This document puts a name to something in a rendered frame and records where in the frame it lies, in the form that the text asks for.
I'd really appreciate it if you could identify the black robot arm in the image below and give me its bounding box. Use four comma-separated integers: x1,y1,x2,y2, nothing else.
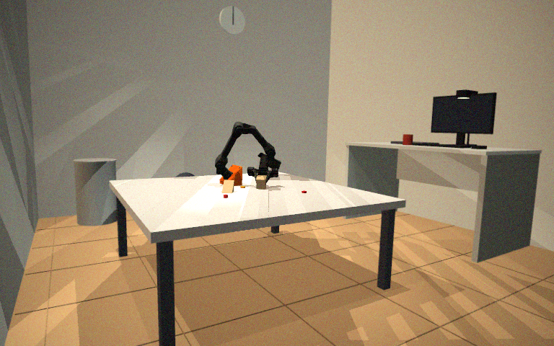
215,122,281,180

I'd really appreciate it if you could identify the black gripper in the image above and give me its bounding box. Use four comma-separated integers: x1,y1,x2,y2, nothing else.
247,160,278,183

